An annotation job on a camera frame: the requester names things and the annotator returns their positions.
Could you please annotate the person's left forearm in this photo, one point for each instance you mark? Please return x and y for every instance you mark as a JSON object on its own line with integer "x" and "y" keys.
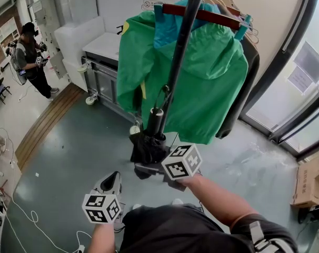
{"x": 104, "y": 238}

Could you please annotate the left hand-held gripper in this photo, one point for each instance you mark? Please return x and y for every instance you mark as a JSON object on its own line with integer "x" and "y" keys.
{"x": 100, "y": 209}

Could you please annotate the white cabinet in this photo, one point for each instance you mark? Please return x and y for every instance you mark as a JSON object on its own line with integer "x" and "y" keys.
{"x": 75, "y": 49}

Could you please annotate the black glass door frame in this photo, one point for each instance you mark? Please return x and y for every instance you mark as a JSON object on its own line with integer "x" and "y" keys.
{"x": 264, "y": 87}

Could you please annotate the black umbrella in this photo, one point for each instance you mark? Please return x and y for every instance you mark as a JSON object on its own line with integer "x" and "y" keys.
{"x": 149, "y": 149}

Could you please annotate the person's left white shoe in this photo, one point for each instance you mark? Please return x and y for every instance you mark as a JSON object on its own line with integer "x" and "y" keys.
{"x": 137, "y": 206}

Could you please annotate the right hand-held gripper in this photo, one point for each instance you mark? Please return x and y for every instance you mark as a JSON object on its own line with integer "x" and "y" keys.
{"x": 181, "y": 162}

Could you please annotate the person's right forearm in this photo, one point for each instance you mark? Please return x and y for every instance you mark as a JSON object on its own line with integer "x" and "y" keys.
{"x": 214, "y": 199}

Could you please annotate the black clothes rack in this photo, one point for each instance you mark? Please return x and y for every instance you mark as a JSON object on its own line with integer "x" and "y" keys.
{"x": 181, "y": 41}

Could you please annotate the grey metal lockers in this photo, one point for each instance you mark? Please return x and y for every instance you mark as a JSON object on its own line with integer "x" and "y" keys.
{"x": 47, "y": 22}

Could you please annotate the cardboard box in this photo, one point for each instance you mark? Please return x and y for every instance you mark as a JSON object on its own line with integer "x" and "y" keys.
{"x": 307, "y": 183}

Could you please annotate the row of wooden hangers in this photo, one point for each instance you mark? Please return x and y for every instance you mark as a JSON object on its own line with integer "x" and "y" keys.
{"x": 222, "y": 0}

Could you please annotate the person's black shirt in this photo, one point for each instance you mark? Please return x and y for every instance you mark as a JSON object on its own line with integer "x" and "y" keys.
{"x": 175, "y": 231}

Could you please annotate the white poster board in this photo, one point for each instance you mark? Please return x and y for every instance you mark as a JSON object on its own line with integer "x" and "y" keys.
{"x": 7, "y": 33}

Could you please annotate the red wooden clip hanger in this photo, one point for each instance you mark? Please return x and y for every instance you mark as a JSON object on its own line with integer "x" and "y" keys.
{"x": 207, "y": 15}

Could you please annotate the green hooded jacket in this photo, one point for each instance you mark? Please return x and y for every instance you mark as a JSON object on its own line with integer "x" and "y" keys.
{"x": 209, "y": 88}

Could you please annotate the white power strip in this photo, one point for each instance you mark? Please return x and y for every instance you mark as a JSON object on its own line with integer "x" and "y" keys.
{"x": 80, "y": 249}

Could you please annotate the grey metal wheeled cart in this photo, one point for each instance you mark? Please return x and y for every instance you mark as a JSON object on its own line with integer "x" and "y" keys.
{"x": 101, "y": 83}

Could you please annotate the white paper notice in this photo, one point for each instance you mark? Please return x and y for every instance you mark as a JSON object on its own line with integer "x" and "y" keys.
{"x": 300, "y": 80}

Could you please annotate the dark grey hoodie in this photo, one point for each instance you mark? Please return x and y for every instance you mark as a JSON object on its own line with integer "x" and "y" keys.
{"x": 246, "y": 88}

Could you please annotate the person's right white shoe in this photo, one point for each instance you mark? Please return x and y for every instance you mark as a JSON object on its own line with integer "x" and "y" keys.
{"x": 177, "y": 202}

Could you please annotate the blue office chair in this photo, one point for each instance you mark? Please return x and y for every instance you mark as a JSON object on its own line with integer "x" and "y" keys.
{"x": 1, "y": 91}

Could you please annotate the person's white shoe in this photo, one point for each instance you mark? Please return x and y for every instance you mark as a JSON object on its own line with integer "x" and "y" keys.
{"x": 177, "y": 202}
{"x": 137, "y": 206}

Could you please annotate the grey paper notice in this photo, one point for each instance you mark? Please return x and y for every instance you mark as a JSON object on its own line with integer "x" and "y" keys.
{"x": 310, "y": 62}

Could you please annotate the grey backpack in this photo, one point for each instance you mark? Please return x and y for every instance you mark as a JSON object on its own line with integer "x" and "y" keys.
{"x": 17, "y": 64}

